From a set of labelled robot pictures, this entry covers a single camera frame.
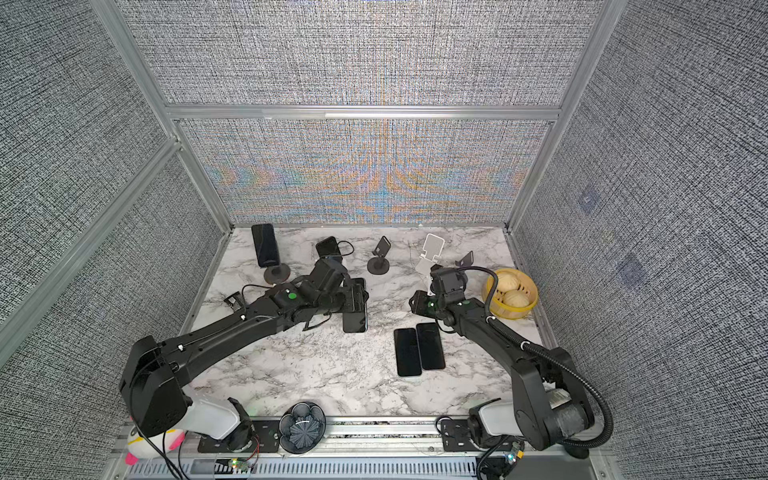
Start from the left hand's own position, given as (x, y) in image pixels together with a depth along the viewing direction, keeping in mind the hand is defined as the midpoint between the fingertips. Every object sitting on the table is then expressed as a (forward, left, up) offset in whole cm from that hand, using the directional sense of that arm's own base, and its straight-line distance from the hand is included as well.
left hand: (361, 297), depth 80 cm
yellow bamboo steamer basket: (+5, -48, -10) cm, 49 cm away
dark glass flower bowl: (-27, +16, -16) cm, 35 cm away
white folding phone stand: (+23, -24, -7) cm, 34 cm away
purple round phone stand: (+16, -34, -7) cm, 39 cm away
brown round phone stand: (+21, +29, -16) cm, 39 cm away
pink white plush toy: (-30, +52, -13) cm, 62 cm away
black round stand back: (+23, -6, -15) cm, 28 cm away
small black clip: (+10, +41, -15) cm, 45 cm away
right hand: (+3, -16, -8) cm, 18 cm away
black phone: (+22, +11, -4) cm, 25 cm away
